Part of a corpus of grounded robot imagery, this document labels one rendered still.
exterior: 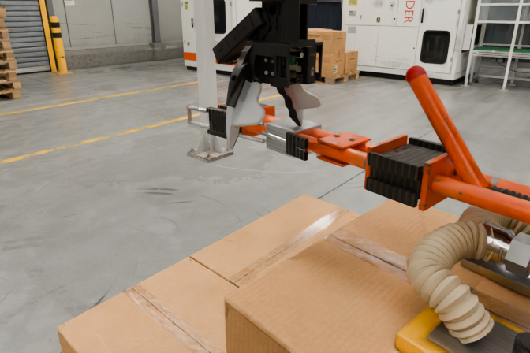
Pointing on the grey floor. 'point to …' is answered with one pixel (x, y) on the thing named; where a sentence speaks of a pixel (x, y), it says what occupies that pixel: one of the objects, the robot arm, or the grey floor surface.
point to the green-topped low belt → (492, 54)
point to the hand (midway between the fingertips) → (264, 136)
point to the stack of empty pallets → (8, 83)
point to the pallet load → (334, 56)
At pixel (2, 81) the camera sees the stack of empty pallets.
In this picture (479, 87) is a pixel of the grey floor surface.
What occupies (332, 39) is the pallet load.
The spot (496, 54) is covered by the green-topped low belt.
